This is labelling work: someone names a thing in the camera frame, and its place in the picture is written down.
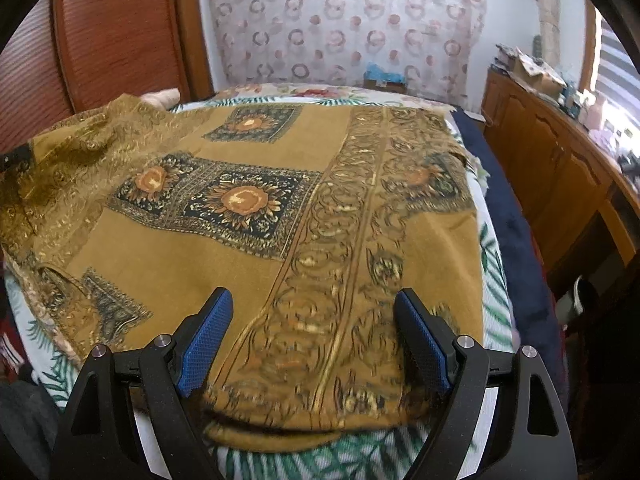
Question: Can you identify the grey bin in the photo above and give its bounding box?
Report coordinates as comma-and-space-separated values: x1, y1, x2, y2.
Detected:
555, 275, 596, 326

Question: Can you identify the long wooden cabinet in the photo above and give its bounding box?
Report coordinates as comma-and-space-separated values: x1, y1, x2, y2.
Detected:
480, 67, 640, 286

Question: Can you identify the circle print hanging cloth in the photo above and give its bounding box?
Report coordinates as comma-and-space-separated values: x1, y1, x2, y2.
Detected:
205, 0, 488, 108

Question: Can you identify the dark red cloth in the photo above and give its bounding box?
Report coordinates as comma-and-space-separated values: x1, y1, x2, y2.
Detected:
0, 310, 31, 386

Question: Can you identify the mustard patterned garment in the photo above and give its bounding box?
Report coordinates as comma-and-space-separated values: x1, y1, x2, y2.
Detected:
0, 94, 483, 448

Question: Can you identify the pink cloth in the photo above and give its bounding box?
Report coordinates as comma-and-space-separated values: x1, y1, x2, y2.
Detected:
140, 87, 181, 111

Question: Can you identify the cardboard box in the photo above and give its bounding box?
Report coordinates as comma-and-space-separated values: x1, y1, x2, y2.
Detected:
512, 52, 568, 98

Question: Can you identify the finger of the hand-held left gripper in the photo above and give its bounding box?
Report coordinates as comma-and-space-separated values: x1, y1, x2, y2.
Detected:
0, 142, 36, 171

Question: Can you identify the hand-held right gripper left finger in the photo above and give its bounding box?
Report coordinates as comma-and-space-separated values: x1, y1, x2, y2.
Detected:
48, 286, 234, 480

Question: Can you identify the navy blue blanket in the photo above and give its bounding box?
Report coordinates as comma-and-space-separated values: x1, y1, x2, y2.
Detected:
452, 110, 571, 406

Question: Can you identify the white leaf print sheet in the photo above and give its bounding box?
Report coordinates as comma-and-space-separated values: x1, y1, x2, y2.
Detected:
5, 100, 516, 480

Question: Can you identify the wooden headboard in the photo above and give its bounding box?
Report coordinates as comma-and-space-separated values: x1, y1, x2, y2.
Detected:
0, 0, 216, 156

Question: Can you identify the beige curtain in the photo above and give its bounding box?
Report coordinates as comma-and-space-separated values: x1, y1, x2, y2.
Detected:
530, 0, 561, 61

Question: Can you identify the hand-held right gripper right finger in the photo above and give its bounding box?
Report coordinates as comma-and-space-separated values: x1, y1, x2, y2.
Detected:
395, 287, 578, 480

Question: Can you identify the floral blanket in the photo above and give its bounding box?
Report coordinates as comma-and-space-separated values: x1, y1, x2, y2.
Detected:
210, 82, 451, 111

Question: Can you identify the striped window blind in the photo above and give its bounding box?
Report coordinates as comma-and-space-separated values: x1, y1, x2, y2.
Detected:
597, 15, 640, 111

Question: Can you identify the grey cloth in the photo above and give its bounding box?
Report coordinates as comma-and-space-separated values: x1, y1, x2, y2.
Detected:
0, 380, 66, 480

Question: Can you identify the blue box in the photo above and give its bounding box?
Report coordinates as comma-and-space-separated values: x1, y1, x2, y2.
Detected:
362, 62, 408, 93

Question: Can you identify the clutter of small containers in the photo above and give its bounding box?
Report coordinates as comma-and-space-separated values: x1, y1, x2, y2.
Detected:
565, 85, 640, 171

